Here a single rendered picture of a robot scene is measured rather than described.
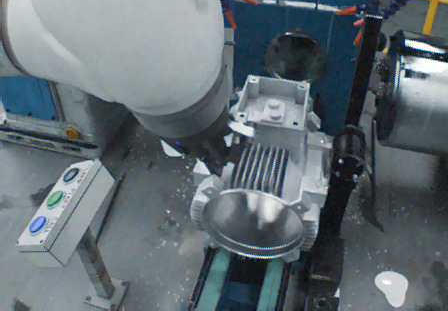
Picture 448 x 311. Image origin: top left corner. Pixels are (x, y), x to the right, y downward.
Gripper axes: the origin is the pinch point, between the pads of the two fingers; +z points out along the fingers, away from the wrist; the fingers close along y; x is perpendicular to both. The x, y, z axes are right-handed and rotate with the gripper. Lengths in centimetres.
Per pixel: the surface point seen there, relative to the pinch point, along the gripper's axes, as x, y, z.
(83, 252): 16.8, 19.3, 8.4
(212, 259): 12.7, 0.1, 16.1
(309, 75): -34, -10, 35
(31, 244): 17.3, 20.8, -4.6
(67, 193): 8.9, 20.1, -0.2
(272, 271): 12.7, -10.1, 15.5
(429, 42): -34.3, -32.8, 14.3
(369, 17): -27.4, -18.7, 0.9
